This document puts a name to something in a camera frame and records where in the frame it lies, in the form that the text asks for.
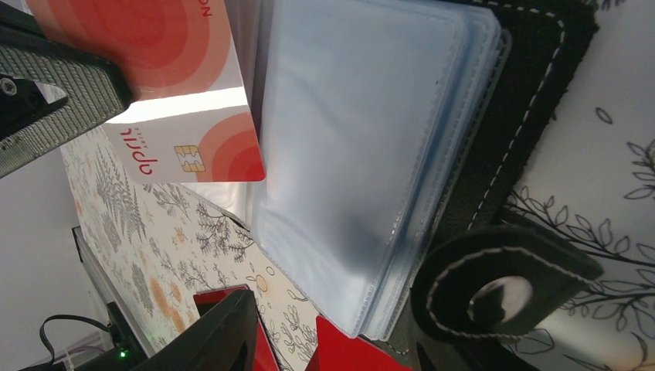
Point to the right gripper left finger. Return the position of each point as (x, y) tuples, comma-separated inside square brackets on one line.
[(183, 353)]

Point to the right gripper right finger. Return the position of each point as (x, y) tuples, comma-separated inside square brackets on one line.
[(463, 355)]

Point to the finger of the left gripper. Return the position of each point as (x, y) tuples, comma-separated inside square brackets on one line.
[(50, 93)]

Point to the white card red circles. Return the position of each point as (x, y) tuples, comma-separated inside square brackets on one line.
[(190, 66)]

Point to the red card left tilted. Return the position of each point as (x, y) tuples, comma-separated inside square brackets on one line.
[(237, 336)]

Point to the floral patterned table mat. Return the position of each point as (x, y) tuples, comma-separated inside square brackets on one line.
[(590, 180)]

